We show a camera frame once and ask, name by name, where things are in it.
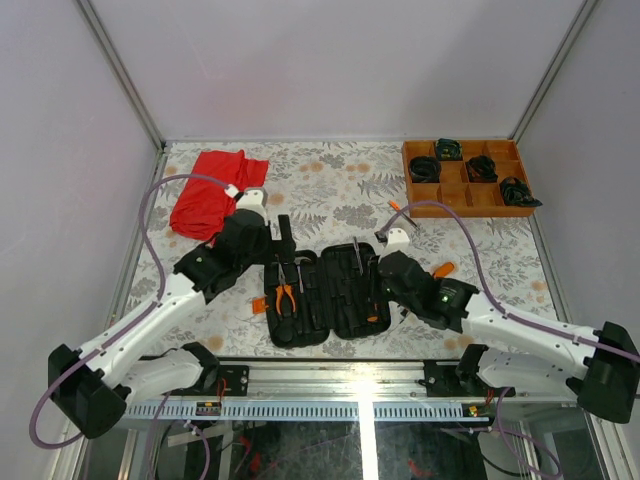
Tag steel claw hammer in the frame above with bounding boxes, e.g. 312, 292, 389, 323
294, 256, 312, 294

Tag orange black pliers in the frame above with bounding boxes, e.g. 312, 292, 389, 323
275, 259, 297, 318

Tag black orange stubby screwdriver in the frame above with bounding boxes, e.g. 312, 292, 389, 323
432, 262, 456, 278

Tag large black handled screwdriver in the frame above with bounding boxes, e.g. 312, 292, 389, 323
352, 236, 364, 276

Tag black plastic tool case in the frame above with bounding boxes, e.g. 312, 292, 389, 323
252, 241, 391, 349

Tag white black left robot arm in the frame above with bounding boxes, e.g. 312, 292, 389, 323
46, 208, 295, 439

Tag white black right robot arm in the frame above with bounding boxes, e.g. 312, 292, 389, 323
377, 251, 639, 424

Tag red folded cloth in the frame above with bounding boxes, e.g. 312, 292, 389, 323
169, 150, 269, 241

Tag small orange tipped precision screwdriver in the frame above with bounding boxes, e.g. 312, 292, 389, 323
388, 201, 420, 231

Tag orange compartment tray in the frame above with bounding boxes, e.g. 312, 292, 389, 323
402, 139, 535, 219

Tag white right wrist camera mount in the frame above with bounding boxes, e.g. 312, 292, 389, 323
375, 228, 410, 258

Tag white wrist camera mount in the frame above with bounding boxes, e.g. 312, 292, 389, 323
224, 184, 268, 224
375, 228, 410, 258

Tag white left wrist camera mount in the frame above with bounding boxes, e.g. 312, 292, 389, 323
224, 184, 268, 224

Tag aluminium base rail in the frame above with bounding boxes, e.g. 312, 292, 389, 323
74, 358, 614, 421

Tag black strap bundle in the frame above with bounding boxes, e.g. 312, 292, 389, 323
498, 176, 544, 209
433, 138, 463, 162
409, 155, 443, 185
465, 154, 498, 184

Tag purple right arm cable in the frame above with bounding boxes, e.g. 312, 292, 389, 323
374, 200, 640, 364

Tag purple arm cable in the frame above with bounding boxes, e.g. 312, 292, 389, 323
28, 173, 236, 449
374, 200, 640, 364

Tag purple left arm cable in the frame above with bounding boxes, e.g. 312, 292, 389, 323
28, 173, 236, 449

